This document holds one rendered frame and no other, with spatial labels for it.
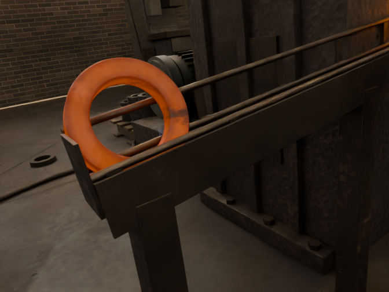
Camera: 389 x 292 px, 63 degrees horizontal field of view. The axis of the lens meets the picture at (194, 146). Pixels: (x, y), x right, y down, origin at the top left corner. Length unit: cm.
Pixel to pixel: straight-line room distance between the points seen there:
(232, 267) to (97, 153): 82
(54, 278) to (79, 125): 95
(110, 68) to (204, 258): 88
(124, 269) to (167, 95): 87
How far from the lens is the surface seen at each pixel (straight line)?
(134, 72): 50
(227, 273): 116
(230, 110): 59
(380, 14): 104
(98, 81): 48
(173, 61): 190
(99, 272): 129
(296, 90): 62
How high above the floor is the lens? 76
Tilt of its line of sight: 19 degrees down
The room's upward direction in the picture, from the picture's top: 8 degrees counter-clockwise
